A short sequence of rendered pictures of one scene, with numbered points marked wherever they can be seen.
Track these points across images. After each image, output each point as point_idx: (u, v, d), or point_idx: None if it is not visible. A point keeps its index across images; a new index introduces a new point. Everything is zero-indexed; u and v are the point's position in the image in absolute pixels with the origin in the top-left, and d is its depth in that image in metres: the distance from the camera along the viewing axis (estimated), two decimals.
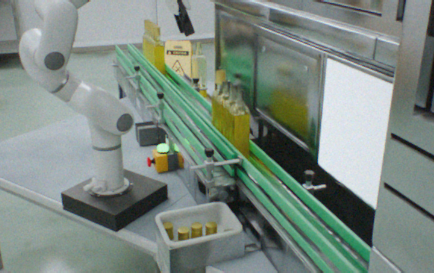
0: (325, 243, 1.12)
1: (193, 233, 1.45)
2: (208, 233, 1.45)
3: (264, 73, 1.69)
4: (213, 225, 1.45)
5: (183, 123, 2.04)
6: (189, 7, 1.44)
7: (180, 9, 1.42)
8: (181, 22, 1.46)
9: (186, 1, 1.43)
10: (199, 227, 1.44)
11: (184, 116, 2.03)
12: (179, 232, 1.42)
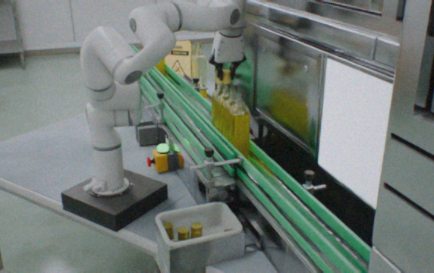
0: (325, 243, 1.12)
1: (193, 233, 1.45)
2: (230, 77, 1.67)
3: (264, 73, 1.69)
4: (228, 70, 1.68)
5: (183, 123, 2.04)
6: None
7: (244, 54, 1.65)
8: (236, 67, 1.66)
9: None
10: (199, 227, 1.44)
11: (184, 116, 2.03)
12: (179, 232, 1.42)
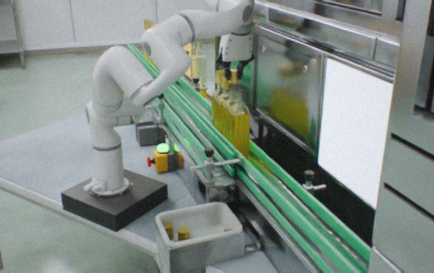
0: (325, 243, 1.12)
1: (237, 76, 1.62)
2: None
3: (264, 73, 1.69)
4: None
5: (183, 123, 2.04)
6: None
7: (253, 54, 1.60)
8: (243, 66, 1.60)
9: None
10: (237, 69, 1.63)
11: (184, 116, 2.03)
12: (179, 232, 1.42)
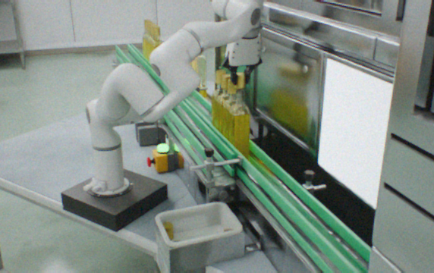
0: (325, 243, 1.12)
1: None
2: None
3: (264, 73, 1.69)
4: (228, 74, 1.69)
5: (183, 123, 2.04)
6: None
7: (260, 58, 1.54)
8: (251, 70, 1.55)
9: None
10: None
11: (184, 116, 2.03)
12: (243, 75, 1.56)
